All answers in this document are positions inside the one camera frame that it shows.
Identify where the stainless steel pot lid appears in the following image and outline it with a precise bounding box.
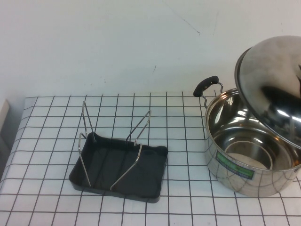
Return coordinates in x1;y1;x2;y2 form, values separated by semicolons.
234;35;301;150

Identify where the white black-grid tablecloth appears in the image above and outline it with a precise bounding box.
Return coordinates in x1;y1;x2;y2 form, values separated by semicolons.
0;88;301;226

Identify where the white side table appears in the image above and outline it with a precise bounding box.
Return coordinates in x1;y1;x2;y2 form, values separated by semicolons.
0;99;10;151

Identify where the black tray wire lid rack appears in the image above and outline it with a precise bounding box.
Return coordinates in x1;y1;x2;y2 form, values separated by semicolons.
68;101;169;204

